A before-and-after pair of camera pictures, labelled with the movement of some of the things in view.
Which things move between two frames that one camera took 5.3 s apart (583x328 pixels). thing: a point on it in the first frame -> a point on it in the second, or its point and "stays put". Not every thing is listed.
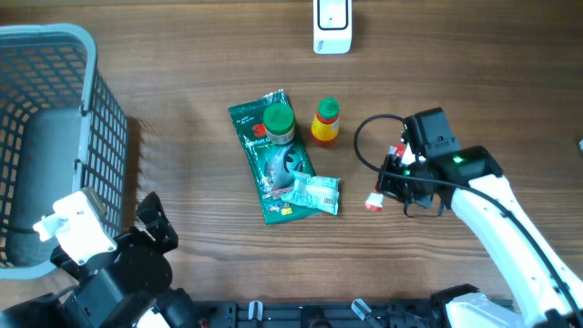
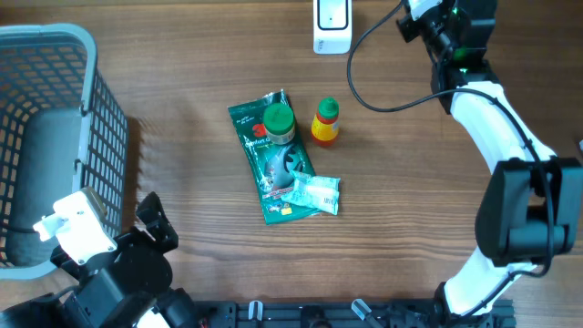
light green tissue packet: (322, 193) stays put
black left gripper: (153, 214) stays put
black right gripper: (387, 185) -> (405, 25)
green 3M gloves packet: (272, 163) stays put
